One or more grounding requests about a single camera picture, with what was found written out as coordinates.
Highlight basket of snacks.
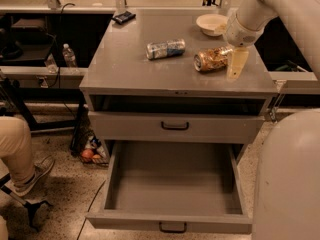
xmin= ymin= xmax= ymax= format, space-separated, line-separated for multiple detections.
xmin=80 ymin=136 xmax=109 ymax=165

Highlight closed grey upper drawer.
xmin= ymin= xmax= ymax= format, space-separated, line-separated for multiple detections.
xmin=89 ymin=112 xmax=264 ymax=144

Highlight grey drawer cabinet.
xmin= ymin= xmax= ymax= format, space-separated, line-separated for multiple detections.
xmin=80 ymin=9 xmax=276 ymax=153

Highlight orange soda can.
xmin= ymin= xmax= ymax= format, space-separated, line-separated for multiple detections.
xmin=194 ymin=47 xmax=233 ymax=73

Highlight white bowl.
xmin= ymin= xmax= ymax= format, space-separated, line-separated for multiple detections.
xmin=196 ymin=14 xmax=228 ymax=37

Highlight person leg khaki trousers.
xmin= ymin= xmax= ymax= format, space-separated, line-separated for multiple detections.
xmin=0 ymin=116 xmax=35 ymax=187

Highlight silver blue soda can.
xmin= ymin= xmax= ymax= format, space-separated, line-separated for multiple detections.
xmin=146 ymin=39 xmax=186 ymax=60

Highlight grey sneaker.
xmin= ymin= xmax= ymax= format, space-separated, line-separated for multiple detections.
xmin=13 ymin=156 xmax=55 ymax=197

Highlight black snack packet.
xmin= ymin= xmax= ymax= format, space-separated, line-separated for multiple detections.
xmin=112 ymin=11 xmax=136 ymax=25

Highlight open grey lower drawer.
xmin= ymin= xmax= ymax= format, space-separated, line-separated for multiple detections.
xmin=87 ymin=141 xmax=252 ymax=234

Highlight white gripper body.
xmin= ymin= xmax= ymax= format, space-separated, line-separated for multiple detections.
xmin=224 ymin=12 xmax=264 ymax=47

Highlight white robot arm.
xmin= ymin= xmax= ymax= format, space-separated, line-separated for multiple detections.
xmin=225 ymin=0 xmax=320 ymax=240

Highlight black office chair base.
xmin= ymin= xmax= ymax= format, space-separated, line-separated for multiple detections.
xmin=0 ymin=174 xmax=52 ymax=232

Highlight clear water bottle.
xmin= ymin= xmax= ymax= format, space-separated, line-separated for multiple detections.
xmin=62 ymin=43 xmax=77 ymax=68

